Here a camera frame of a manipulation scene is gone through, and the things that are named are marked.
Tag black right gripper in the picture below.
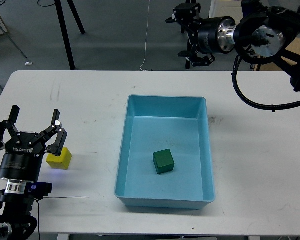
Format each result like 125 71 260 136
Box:
165 2 236 67

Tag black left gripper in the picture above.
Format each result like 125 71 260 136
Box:
0 105 68 181

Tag yellow wooden block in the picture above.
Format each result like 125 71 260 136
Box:
46 147 72 170

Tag green wooden block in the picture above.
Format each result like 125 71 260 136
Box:
153 149 175 175

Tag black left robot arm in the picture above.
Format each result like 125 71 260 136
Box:
0 105 68 240

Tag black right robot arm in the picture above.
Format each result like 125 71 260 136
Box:
166 0 300 92

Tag white storage box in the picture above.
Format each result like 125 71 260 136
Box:
209 0 243 21

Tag light blue plastic box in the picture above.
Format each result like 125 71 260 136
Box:
115 95 216 210

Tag black tripod legs left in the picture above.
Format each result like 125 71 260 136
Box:
54 0 86 71

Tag white hanging cable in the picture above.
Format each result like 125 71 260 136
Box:
139 0 151 72

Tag black corrugated cable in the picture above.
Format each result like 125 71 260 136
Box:
231 56 300 112

